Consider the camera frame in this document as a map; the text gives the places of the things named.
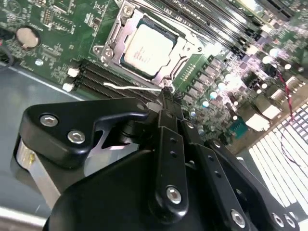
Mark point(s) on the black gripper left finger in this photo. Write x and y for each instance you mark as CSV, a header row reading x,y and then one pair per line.
x,y
60,130

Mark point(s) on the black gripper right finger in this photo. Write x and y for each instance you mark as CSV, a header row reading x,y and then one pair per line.
x,y
216,168

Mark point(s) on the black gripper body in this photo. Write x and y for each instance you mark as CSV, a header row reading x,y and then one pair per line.
x,y
108,197

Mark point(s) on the metal socket cover frame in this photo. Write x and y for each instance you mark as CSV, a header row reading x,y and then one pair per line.
x,y
121,38

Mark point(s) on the silver topped CPU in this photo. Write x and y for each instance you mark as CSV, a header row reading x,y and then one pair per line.
x,y
149,50

